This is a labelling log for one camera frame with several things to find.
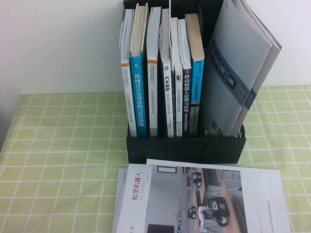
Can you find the white car suspension book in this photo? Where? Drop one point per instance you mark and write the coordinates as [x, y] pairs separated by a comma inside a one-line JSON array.
[[167, 97]]

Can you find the black plastic book holder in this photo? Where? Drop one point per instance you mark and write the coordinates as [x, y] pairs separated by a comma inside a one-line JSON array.
[[184, 150]]

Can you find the white autonomous driving book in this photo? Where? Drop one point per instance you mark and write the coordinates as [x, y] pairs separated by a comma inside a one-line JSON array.
[[178, 104]]

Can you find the grey brochure blue band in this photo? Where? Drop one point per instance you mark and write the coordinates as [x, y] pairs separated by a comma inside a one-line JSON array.
[[264, 72]]

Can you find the blue mechanical design book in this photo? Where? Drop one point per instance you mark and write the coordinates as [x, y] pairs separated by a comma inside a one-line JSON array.
[[139, 97]]

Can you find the white book orange band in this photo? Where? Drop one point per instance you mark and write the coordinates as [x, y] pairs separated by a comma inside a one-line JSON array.
[[152, 102], [127, 97]]

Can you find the blue DTC book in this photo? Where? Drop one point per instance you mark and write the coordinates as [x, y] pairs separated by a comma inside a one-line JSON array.
[[197, 82]]

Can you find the black mobile robot book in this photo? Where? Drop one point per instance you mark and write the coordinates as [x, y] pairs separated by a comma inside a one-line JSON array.
[[186, 102]]

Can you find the white brochure stack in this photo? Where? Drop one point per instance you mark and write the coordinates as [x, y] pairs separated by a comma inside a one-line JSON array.
[[116, 218], [182, 201]]

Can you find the green checkered tablecloth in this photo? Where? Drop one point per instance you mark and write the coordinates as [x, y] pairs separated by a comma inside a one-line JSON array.
[[60, 145]]

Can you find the AgileX brochure desert cover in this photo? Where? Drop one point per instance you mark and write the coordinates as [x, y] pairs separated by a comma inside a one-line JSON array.
[[226, 72]]

